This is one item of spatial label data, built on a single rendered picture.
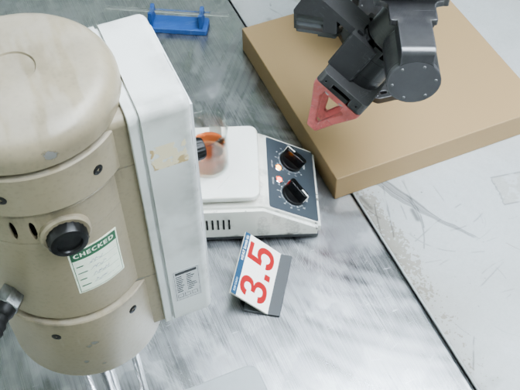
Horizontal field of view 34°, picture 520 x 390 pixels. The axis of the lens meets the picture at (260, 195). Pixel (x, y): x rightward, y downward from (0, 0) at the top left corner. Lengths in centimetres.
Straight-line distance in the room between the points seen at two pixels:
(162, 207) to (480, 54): 89
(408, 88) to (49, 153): 57
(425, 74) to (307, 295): 32
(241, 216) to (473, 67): 44
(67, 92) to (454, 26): 99
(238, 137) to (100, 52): 68
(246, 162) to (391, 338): 28
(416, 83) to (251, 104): 41
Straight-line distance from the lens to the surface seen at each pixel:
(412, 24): 91
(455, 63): 128
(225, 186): 104
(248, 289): 103
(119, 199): 46
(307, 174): 112
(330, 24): 98
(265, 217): 106
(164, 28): 138
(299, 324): 103
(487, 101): 124
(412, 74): 89
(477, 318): 107
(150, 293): 54
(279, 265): 107
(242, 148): 108
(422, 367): 102
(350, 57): 97
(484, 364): 104
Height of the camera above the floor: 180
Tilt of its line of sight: 52 degrees down
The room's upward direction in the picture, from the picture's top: 1 degrees counter-clockwise
